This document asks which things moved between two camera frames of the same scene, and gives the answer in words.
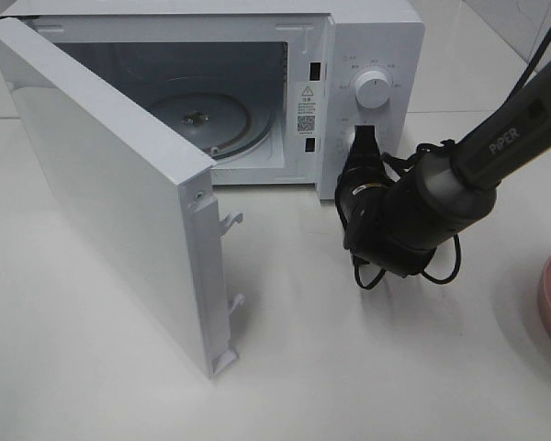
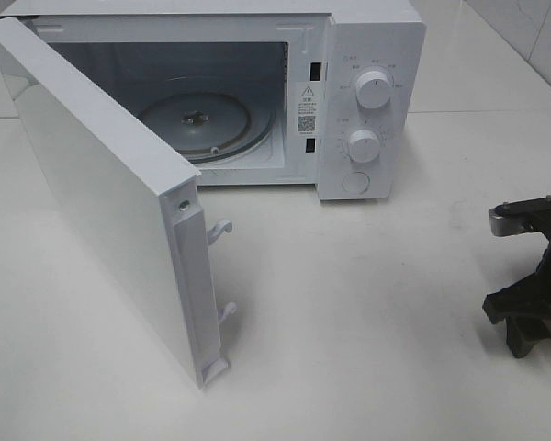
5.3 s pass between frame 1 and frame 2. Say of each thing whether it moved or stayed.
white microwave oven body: stayed
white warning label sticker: stayed
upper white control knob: stayed
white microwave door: moved
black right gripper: moved
